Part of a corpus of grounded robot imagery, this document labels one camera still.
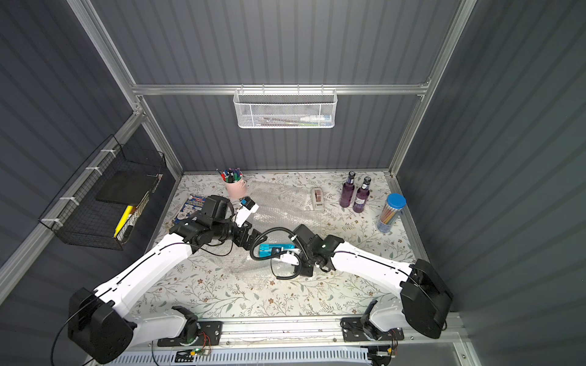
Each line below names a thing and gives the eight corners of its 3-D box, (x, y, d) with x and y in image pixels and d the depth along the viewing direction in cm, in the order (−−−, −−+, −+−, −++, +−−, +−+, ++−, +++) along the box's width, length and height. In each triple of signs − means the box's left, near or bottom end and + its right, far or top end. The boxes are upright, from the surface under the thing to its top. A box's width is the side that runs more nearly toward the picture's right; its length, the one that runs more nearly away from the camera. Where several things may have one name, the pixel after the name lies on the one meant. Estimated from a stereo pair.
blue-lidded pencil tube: (376, 233, 100) (391, 206, 84) (373, 221, 104) (386, 193, 88) (391, 233, 100) (408, 206, 84) (387, 221, 104) (403, 193, 88)
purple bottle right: (357, 215, 106) (367, 185, 89) (351, 209, 108) (360, 179, 92) (363, 211, 107) (374, 181, 91) (357, 205, 109) (367, 175, 93)
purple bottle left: (342, 209, 108) (350, 179, 92) (339, 203, 110) (346, 172, 94) (349, 207, 109) (358, 176, 92) (345, 201, 111) (353, 170, 95)
